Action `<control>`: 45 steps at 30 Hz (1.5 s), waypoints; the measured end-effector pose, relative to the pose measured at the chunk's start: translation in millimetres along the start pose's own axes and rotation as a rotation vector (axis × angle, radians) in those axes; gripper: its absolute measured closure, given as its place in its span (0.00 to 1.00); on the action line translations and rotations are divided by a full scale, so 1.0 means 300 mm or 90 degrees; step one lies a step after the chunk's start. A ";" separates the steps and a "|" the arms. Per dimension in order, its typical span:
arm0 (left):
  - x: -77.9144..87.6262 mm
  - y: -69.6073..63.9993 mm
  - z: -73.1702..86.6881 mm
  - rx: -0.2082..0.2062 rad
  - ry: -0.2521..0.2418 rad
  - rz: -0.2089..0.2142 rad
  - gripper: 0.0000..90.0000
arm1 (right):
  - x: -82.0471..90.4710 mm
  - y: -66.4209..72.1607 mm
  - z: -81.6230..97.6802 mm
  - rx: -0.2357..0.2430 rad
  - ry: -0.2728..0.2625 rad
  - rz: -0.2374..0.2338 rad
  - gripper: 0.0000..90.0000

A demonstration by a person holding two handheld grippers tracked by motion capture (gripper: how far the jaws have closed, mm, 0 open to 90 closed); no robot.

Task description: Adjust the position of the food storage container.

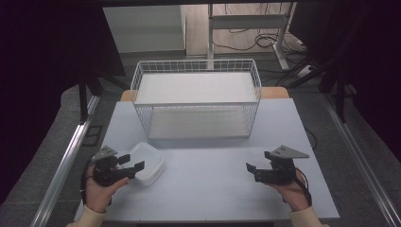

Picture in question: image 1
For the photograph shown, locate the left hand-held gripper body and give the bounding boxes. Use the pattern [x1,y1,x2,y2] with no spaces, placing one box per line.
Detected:
[90,145,137,187]

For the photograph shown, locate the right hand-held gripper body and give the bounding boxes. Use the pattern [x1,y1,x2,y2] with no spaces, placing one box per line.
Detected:
[254,145,310,185]

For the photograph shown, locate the white plastic lidded container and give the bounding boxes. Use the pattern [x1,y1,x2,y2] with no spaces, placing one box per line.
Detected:
[127,141,166,186]

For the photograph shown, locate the person's left hand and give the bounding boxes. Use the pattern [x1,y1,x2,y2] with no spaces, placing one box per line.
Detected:
[84,165,131,215]

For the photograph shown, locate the person's right hand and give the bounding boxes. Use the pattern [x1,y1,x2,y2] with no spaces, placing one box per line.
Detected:
[267,169,311,213]

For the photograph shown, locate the dark floor socket plate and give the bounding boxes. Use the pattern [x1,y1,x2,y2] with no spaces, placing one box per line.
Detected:
[81,124,104,148]

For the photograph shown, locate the black metal stand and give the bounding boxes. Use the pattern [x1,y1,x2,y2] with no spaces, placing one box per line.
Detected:
[77,70,131,125]

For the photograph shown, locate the white power strip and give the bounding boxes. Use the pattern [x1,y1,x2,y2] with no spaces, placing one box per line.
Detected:
[295,63,317,79]

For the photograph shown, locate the white cabinet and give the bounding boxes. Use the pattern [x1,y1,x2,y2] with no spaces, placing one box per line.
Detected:
[102,4,187,55]

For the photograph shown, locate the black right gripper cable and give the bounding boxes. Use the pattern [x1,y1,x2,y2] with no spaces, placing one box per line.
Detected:
[294,167,313,207]

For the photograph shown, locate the aluminium rail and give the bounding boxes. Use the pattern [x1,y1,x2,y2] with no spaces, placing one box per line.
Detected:
[321,94,401,227]
[29,94,101,227]

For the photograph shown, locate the white wire basket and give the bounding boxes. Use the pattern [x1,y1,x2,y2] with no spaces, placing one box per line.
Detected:
[130,59,263,141]

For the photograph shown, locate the black floor cables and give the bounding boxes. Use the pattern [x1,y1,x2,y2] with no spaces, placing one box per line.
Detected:
[211,28,308,55]

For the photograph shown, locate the white desk frame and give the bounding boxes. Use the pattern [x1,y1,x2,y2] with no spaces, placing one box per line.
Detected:
[206,2,297,71]

